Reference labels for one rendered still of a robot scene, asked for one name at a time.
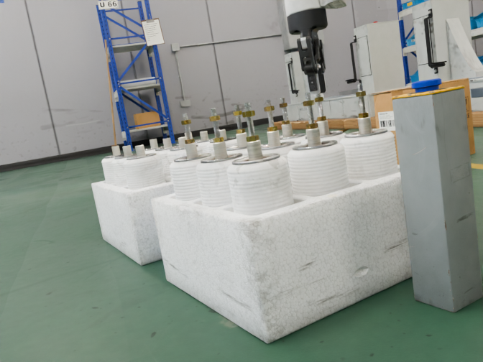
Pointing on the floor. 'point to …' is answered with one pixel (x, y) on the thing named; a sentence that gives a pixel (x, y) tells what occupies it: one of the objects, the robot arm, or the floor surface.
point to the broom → (110, 94)
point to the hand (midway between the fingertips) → (317, 87)
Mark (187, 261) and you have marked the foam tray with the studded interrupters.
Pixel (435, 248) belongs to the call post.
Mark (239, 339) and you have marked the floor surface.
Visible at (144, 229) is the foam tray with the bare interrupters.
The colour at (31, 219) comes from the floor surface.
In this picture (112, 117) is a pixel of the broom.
